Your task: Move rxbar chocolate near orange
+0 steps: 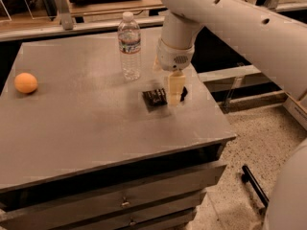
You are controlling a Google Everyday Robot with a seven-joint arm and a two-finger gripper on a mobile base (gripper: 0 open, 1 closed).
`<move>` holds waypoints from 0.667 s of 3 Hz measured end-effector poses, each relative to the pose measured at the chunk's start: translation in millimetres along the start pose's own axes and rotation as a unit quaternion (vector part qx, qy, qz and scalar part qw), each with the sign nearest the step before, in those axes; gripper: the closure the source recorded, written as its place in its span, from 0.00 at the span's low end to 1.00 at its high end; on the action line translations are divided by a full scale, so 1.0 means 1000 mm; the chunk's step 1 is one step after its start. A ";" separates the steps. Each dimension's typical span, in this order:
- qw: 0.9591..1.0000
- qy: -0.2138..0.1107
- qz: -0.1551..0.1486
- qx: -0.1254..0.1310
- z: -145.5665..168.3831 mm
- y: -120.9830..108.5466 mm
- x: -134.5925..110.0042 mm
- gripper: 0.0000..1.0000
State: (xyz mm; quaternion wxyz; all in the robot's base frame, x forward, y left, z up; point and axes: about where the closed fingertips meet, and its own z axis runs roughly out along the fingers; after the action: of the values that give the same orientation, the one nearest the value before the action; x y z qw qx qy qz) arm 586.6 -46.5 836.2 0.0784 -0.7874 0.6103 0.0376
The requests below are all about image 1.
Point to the lower grey drawer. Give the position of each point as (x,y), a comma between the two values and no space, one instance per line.
(158,215)

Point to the clear plastic water bottle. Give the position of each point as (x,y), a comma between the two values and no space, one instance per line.
(129,40)

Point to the metal railing frame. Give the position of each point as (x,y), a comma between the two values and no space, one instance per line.
(88,18)

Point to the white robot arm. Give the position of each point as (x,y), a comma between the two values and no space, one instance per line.
(273,43)

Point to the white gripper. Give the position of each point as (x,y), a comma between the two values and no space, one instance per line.
(173,58)

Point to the black floor bar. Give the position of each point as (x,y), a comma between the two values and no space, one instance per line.
(246,177)

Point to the grey drawer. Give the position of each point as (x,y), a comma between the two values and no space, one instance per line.
(158,215)
(120,197)

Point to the orange fruit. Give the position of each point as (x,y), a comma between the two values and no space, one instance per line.
(25,83)

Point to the upper grey drawer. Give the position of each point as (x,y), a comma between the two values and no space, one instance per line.
(120,197)

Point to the grey drawer cabinet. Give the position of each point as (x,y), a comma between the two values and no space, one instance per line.
(86,128)

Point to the black rxbar chocolate wrapper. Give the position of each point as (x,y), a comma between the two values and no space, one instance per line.
(160,96)

